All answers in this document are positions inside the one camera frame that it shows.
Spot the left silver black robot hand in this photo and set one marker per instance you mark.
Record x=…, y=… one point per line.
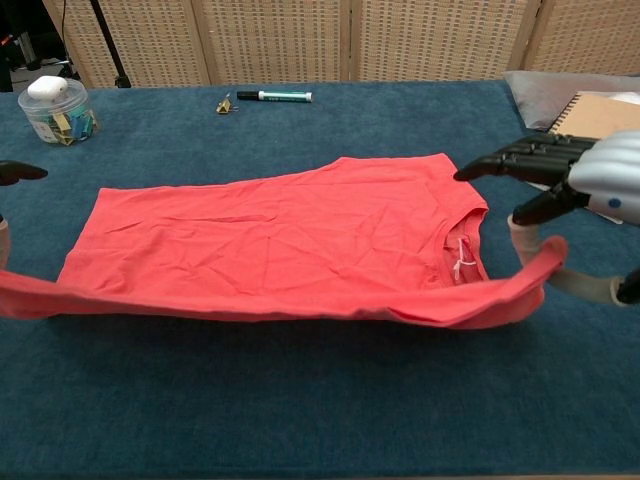
x=22, y=172

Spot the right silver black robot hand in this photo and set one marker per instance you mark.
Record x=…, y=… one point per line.
x=610, y=170

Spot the coral red t-shirt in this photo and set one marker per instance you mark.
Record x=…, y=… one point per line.
x=275, y=235

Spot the kraft spiral notebook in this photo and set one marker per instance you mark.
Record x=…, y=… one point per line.
x=605, y=117

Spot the clear jar of binder clips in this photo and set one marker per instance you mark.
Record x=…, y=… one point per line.
x=55, y=125

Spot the white earbud case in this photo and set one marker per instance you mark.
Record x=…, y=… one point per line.
x=46, y=88

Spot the frosted pouch with red garment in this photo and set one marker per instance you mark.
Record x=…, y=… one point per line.
x=540, y=100

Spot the black tripod stand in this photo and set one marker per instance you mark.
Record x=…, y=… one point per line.
x=107, y=45

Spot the gold binder clip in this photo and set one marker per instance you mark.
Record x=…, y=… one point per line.
x=223, y=106

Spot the green white marker pen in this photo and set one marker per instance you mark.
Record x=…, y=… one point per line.
x=285, y=96

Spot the wicker folding screen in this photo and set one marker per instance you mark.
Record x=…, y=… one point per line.
x=280, y=40

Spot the blue table cloth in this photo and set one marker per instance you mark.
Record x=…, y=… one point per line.
x=300, y=415

